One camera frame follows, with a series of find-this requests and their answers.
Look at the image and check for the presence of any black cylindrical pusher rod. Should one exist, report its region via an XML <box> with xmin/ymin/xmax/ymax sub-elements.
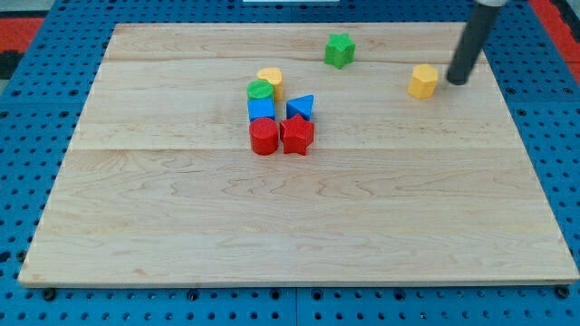
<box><xmin>446</xmin><ymin>2</ymin><xmax>500</xmax><ymax>85</ymax></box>

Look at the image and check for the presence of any yellow hexagon block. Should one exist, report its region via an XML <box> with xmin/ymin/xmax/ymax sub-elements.
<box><xmin>407</xmin><ymin>63</ymin><xmax>439</xmax><ymax>100</ymax></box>

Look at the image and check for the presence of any green star block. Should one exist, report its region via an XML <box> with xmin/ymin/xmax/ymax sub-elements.
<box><xmin>324</xmin><ymin>34</ymin><xmax>356</xmax><ymax>69</ymax></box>

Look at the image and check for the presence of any blue triangle block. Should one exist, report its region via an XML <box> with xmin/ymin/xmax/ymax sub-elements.
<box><xmin>286</xmin><ymin>94</ymin><xmax>314</xmax><ymax>120</ymax></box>

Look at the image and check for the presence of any yellow heart block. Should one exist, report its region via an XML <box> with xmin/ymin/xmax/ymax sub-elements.
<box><xmin>256</xmin><ymin>67</ymin><xmax>284</xmax><ymax>101</ymax></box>

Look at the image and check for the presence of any red star block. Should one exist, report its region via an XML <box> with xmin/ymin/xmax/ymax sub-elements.
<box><xmin>280</xmin><ymin>114</ymin><xmax>315</xmax><ymax>156</ymax></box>

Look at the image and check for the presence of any wooden board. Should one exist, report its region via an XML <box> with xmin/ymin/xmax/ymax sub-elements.
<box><xmin>19</xmin><ymin>23</ymin><xmax>579</xmax><ymax>288</ymax></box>

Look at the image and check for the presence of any green cylinder block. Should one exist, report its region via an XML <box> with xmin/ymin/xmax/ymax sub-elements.
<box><xmin>246</xmin><ymin>80</ymin><xmax>274</xmax><ymax>101</ymax></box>

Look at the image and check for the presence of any blue cube block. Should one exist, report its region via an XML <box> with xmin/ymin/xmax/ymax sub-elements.
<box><xmin>247</xmin><ymin>98</ymin><xmax>276</xmax><ymax>122</ymax></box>

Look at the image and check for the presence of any red cylinder block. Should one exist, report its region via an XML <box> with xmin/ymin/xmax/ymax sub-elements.
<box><xmin>249</xmin><ymin>118</ymin><xmax>278</xmax><ymax>156</ymax></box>

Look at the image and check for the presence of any red and black mat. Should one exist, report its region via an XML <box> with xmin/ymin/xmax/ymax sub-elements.
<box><xmin>1</xmin><ymin>10</ymin><xmax>48</xmax><ymax>80</ymax></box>

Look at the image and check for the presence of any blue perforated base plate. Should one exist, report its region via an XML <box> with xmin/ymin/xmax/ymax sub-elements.
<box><xmin>1</xmin><ymin>1</ymin><xmax>579</xmax><ymax>325</ymax></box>

